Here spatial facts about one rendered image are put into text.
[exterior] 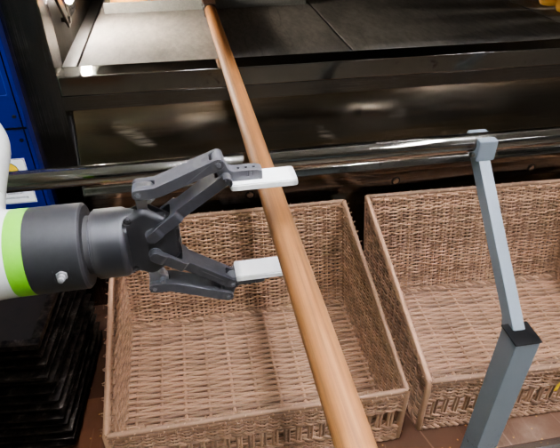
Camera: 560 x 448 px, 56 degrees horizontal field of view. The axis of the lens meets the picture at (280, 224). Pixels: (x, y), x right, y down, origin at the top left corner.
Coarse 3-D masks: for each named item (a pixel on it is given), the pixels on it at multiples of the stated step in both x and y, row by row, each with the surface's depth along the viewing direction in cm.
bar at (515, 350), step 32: (544, 128) 85; (160, 160) 76; (288, 160) 78; (320, 160) 79; (352, 160) 80; (480, 160) 84; (480, 192) 84; (512, 288) 80; (512, 320) 79; (512, 352) 78; (512, 384) 83; (480, 416) 90
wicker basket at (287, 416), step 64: (256, 256) 128; (320, 256) 131; (128, 320) 124; (192, 320) 130; (256, 320) 131; (384, 320) 106; (128, 384) 114; (192, 384) 115; (256, 384) 115; (384, 384) 109
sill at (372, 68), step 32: (128, 64) 108; (160, 64) 108; (192, 64) 108; (256, 64) 108; (288, 64) 109; (320, 64) 110; (352, 64) 111; (384, 64) 112; (416, 64) 114; (448, 64) 115; (480, 64) 116; (512, 64) 118; (544, 64) 119; (64, 96) 104
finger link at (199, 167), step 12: (204, 156) 53; (180, 168) 53; (192, 168) 53; (204, 168) 52; (216, 168) 52; (144, 180) 54; (156, 180) 53; (168, 180) 52; (180, 180) 53; (192, 180) 53; (132, 192) 52; (144, 192) 52; (156, 192) 53; (168, 192) 53
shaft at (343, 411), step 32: (224, 32) 118; (224, 64) 101; (256, 128) 78; (256, 160) 70; (288, 224) 58; (288, 256) 54; (288, 288) 51; (320, 320) 46; (320, 352) 44; (320, 384) 42; (352, 384) 41; (352, 416) 39
